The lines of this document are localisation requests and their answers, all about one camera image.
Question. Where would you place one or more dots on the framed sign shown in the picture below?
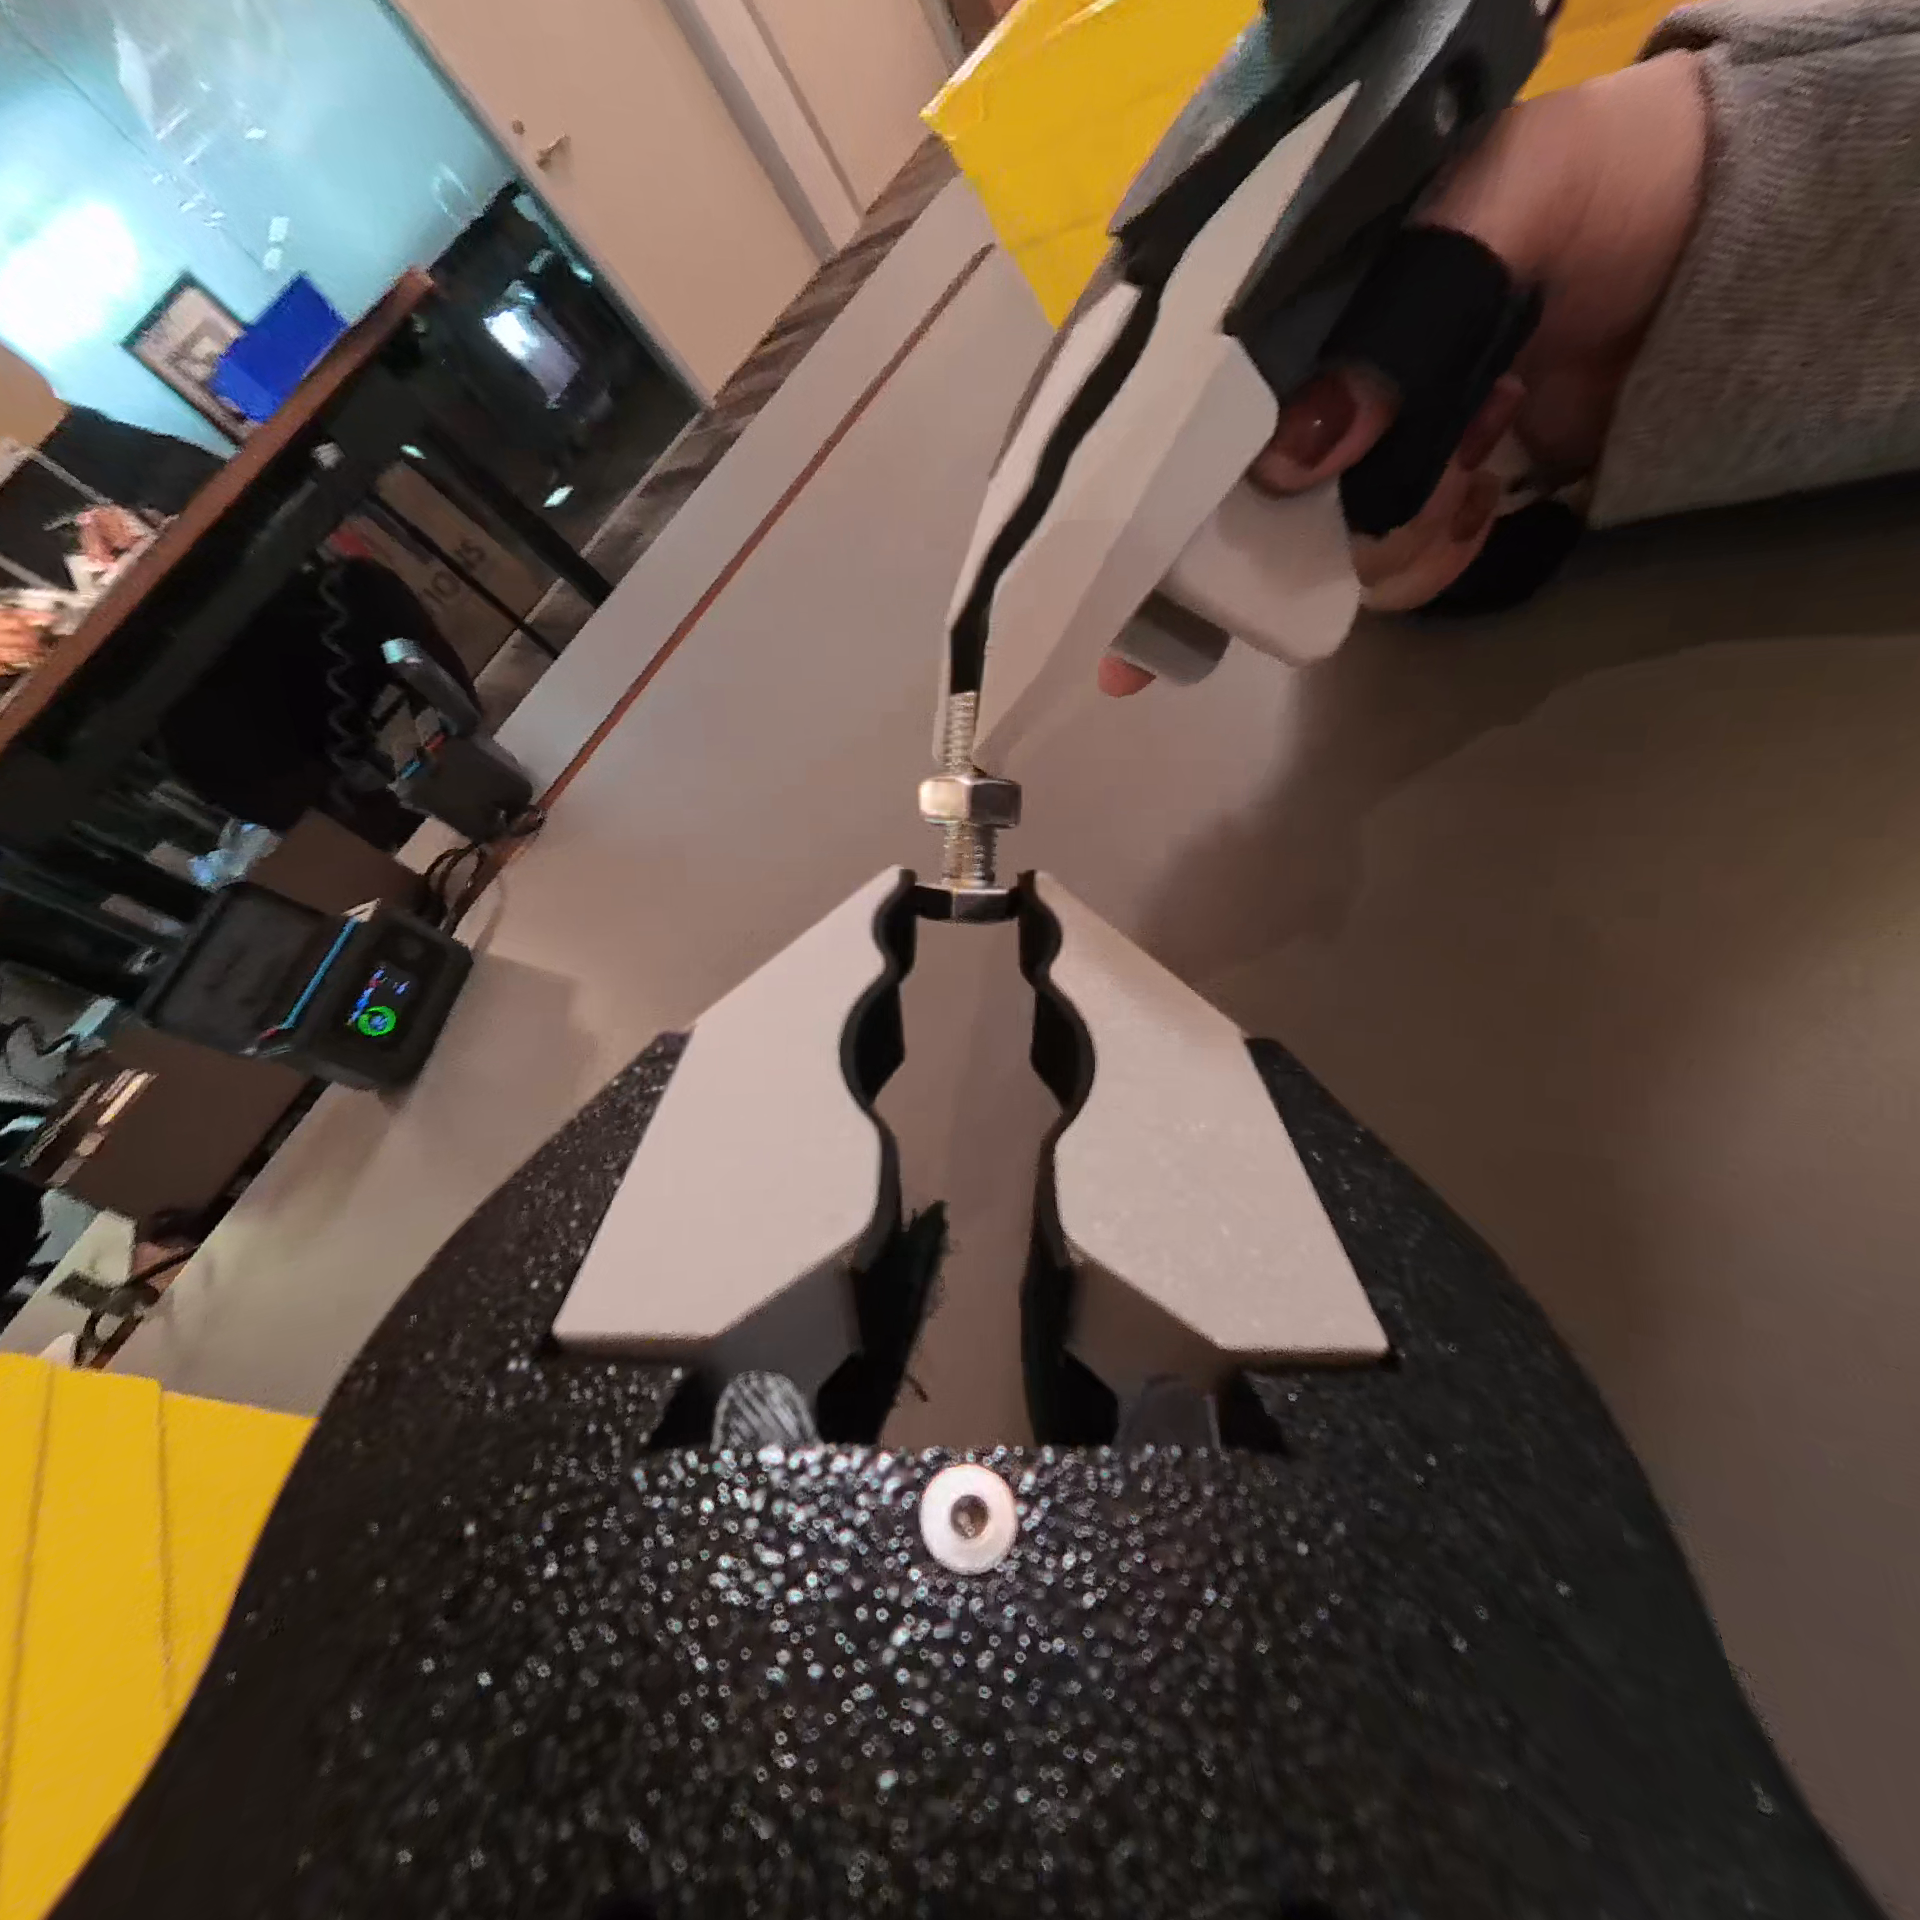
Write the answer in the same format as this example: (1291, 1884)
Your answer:
(182, 340)

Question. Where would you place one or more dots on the person's right forearm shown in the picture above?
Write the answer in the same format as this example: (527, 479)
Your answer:
(1799, 270)

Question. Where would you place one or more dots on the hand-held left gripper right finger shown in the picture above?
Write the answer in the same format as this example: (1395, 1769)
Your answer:
(1201, 1184)

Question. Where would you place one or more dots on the black office chair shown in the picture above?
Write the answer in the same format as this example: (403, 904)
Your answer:
(271, 674)

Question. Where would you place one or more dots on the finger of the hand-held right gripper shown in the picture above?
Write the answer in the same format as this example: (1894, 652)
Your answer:
(1155, 452)
(1037, 412)

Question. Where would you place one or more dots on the grey blue handheld device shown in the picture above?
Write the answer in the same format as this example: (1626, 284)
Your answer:
(466, 788)

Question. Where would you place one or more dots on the blue plastic bin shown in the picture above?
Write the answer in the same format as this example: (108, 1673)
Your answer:
(278, 352)

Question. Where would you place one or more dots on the white door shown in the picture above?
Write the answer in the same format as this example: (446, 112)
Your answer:
(601, 150)

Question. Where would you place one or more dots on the printed cardboard box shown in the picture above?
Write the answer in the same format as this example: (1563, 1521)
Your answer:
(452, 564)

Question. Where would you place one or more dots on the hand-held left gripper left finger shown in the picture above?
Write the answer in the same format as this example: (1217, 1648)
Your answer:
(722, 1172)

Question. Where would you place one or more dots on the black portable power station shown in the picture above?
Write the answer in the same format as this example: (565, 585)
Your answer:
(242, 975)

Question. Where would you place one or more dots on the silver hex bolt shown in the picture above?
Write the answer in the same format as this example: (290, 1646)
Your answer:
(971, 856)

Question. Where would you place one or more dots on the person's right hand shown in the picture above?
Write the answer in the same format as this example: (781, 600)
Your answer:
(1605, 255)

